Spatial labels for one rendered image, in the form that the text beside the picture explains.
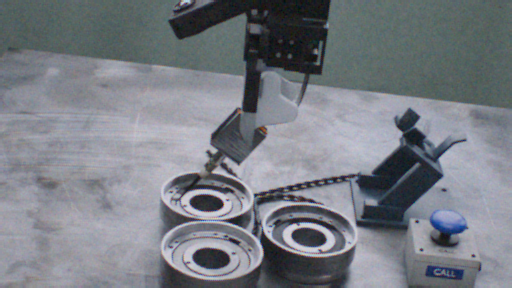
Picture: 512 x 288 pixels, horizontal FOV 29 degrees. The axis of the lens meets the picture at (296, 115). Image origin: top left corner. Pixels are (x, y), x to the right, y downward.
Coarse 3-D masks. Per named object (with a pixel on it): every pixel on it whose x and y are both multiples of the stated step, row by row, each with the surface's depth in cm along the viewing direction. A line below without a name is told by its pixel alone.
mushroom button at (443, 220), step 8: (432, 216) 106; (440, 216) 106; (448, 216) 106; (456, 216) 106; (432, 224) 106; (440, 224) 105; (448, 224) 105; (456, 224) 105; (464, 224) 106; (440, 232) 107; (448, 232) 105; (456, 232) 105
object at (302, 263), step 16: (288, 208) 111; (304, 208) 111; (320, 208) 111; (304, 224) 109; (336, 224) 110; (352, 224) 108; (272, 240) 104; (288, 240) 106; (304, 240) 110; (320, 240) 109; (352, 240) 108; (272, 256) 104; (288, 256) 103; (304, 256) 102; (320, 256) 102; (336, 256) 103; (352, 256) 106; (288, 272) 104; (304, 272) 103; (320, 272) 103; (336, 272) 104
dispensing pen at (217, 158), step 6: (240, 108) 106; (234, 114) 105; (240, 114) 105; (228, 120) 105; (222, 126) 106; (216, 132) 106; (210, 138) 106; (216, 156) 107; (222, 156) 107; (210, 162) 107; (216, 162) 107; (204, 168) 108; (210, 168) 107; (198, 174) 108; (204, 174) 108; (198, 180) 108; (192, 186) 109; (186, 192) 109; (180, 198) 110
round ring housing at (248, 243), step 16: (192, 224) 105; (208, 224) 105; (224, 224) 105; (176, 240) 104; (240, 240) 105; (256, 240) 103; (160, 256) 100; (192, 256) 102; (208, 256) 104; (224, 256) 103; (256, 256) 103; (160, 272) 100; (176, 272) 97; (208, 272) 99; (224, 272) 100; (256, 272) 100
